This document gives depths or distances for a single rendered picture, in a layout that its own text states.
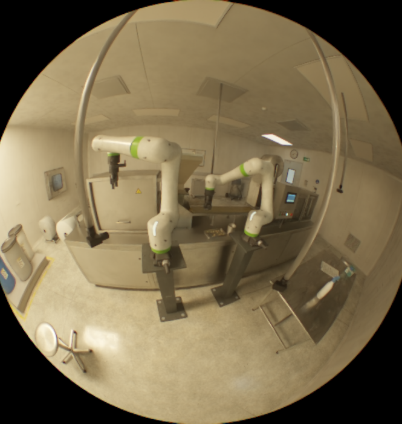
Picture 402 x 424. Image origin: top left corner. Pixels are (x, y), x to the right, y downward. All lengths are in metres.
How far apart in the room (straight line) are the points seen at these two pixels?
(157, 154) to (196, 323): 1.52
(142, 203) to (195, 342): 1.45
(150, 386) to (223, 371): 0.68
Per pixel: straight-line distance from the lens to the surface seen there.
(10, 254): 2.66
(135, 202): 1.14
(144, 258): 0.81
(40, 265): 2.90
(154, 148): 0.55
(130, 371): 1.59
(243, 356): 1.59
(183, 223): 1.29
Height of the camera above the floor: 1.49
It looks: 24 degrees down
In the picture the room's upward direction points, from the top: 6 degrees clockwise
